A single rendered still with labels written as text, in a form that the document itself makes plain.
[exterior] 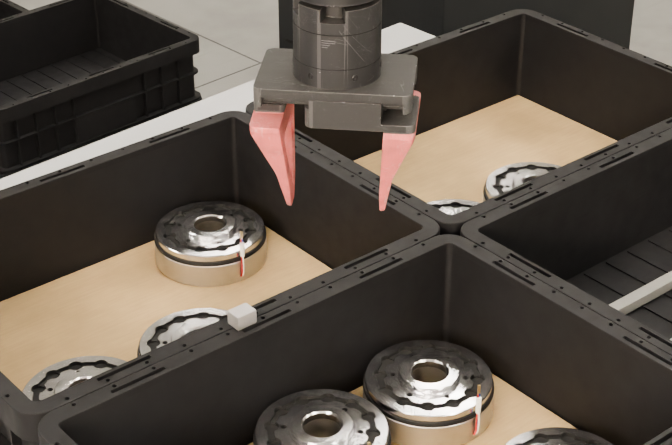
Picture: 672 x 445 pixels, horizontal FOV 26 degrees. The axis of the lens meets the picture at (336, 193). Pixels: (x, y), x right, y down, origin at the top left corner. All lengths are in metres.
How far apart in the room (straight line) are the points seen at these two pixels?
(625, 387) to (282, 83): 0.37
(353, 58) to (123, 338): 0.44
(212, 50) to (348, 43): 2.93
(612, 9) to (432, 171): 1.60
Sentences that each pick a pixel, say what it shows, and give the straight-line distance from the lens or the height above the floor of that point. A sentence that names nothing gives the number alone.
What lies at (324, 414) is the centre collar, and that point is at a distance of 1.12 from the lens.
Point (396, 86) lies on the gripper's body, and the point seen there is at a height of 1.16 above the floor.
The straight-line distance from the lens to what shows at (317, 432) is 1.13.
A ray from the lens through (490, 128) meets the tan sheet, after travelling 1.61.
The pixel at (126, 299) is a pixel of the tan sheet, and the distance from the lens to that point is 1.32.
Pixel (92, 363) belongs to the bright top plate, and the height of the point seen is 0.86.
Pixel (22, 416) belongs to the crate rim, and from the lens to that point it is 1.04.
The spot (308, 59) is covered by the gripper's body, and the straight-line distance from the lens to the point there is 0.93.
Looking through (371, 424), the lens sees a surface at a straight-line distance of 1.12.
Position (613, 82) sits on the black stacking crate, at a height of 0.89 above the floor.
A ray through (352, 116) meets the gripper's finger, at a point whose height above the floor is 1.14.
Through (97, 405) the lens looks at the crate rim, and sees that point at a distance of 1.04.
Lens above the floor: 1.56
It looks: 30 degrees down
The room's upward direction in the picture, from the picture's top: straight up
